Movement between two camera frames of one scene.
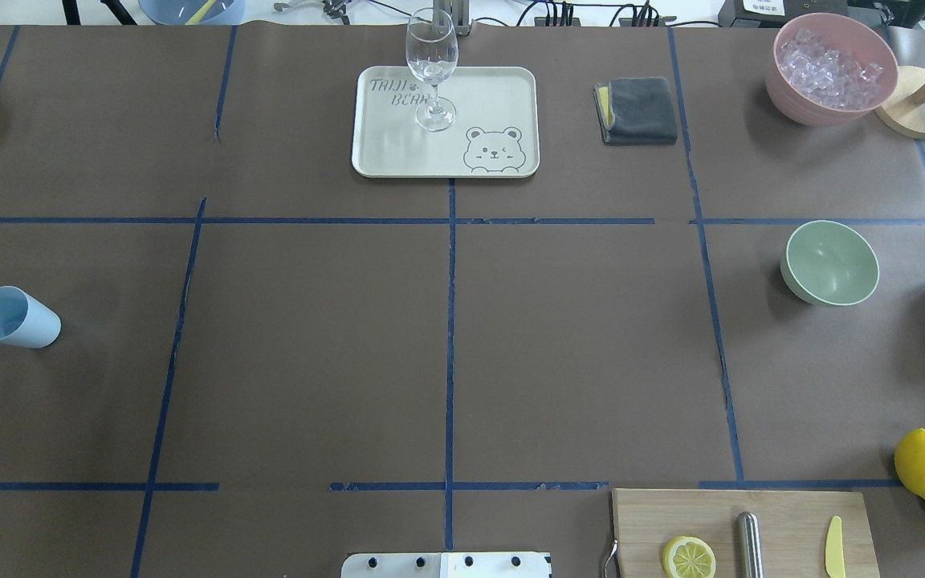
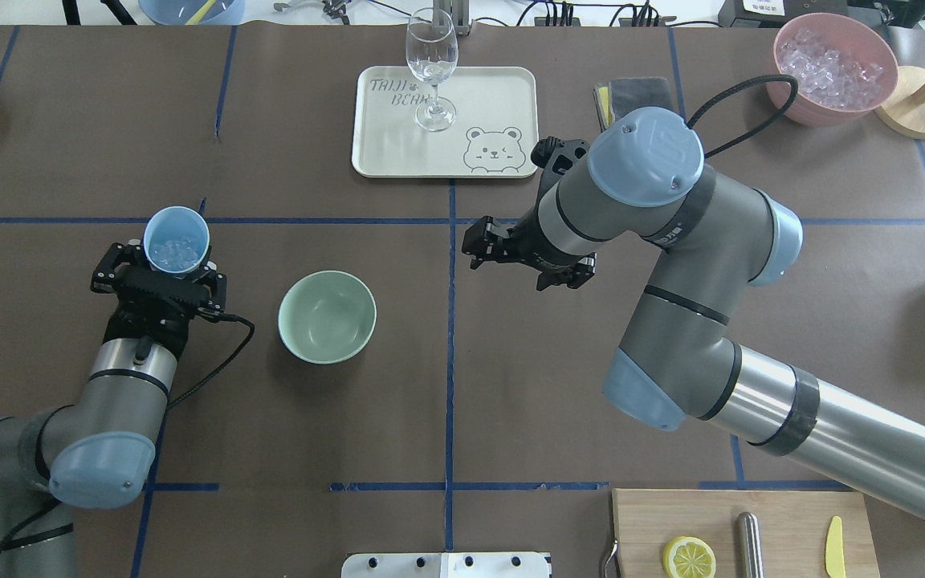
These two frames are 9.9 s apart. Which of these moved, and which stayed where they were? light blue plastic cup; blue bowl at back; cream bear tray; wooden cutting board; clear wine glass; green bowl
Moved: light blue plastic cup; green bowl
Stayed: blue bowl at back; clear wine glass; wooden cutting board; cream bear tray
